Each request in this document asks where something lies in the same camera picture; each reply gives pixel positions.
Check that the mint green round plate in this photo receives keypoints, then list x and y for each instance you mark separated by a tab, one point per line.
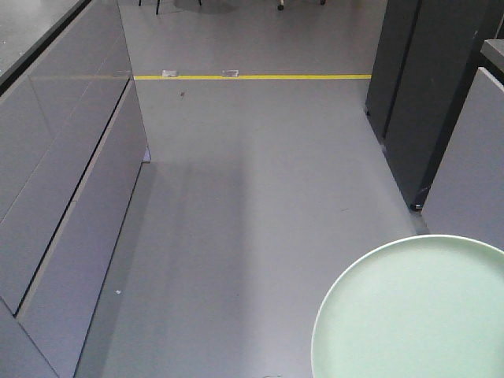
423	306

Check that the grey island cabinet drawers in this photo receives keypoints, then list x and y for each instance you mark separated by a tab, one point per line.
72	146

